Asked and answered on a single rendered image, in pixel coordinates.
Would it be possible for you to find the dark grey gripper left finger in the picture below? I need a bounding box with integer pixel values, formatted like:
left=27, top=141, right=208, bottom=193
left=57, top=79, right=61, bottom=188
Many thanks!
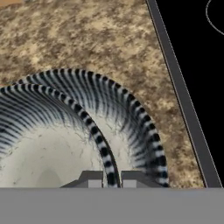
left=59, top=170, right=105, bottom=189

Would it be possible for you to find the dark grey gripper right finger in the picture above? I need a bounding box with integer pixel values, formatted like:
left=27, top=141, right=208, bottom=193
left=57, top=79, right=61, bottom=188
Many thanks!
left=120, top=170, right=165, bottom=189

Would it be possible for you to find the large black white striped bowl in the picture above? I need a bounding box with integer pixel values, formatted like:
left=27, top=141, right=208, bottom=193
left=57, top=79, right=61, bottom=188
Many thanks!
left=12, top=67, right=171, bottom=189

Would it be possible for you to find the small black white striped bowl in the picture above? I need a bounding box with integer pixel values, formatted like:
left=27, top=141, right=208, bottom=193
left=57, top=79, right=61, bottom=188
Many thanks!
left=0, top=82, right=122, bottom=189

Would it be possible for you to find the black hob with grey frame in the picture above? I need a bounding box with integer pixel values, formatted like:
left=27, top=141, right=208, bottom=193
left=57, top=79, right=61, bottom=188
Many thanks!
left=145, top=0, right=224, bottom=189

